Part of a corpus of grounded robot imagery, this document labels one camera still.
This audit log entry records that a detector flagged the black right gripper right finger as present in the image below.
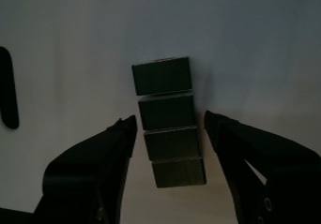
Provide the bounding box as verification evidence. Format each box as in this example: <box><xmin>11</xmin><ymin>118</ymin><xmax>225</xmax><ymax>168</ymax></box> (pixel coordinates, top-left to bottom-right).
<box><xmin>203</xmin><ymin>110</ymin><xmax>321</xmax><ymax>224</ymax></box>

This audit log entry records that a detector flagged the dark green toy sushi piece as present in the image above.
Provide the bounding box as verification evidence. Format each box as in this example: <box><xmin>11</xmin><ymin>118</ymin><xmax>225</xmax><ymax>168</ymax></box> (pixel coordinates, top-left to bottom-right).
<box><xmin>150</xmin><ymin>156</ymin><xmax>209</xmax><ymax>189</ymax></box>
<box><xmin>137</xmin><ymin>91</ymin><xmax>197</xmax><ymax>131</ymax></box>
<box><xmin>143</xmin><ymin>126</ymin><xmax>202</xmax><ymax>162</ymax></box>
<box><xmin>130</xmin><ymin>56</ymin><xmax>193</xmax><ymax>97</ymax></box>

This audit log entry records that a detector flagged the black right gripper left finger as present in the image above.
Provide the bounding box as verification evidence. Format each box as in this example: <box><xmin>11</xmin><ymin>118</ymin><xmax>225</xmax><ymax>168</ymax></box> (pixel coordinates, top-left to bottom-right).
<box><xmin>32</xmin><ymin>114</ymin><xmax>139</xmax><ymax>224</ymax></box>

